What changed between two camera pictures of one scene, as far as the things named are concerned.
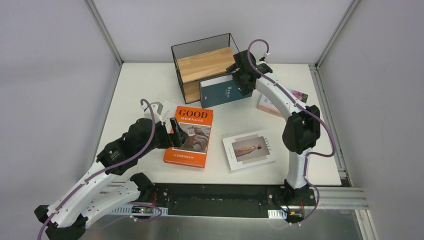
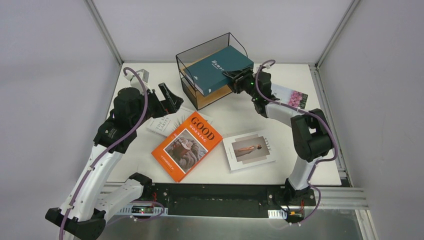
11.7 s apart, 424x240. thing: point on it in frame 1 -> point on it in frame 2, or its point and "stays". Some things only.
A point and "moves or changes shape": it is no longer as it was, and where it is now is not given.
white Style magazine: x=249 y=150 stays
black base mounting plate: x=227 y=199 stays
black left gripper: x=173 y=133 -> x=158 y=102
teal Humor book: x=220 y=90 -> x=206 y=74
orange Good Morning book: x=197 y=123 moves or changes shape
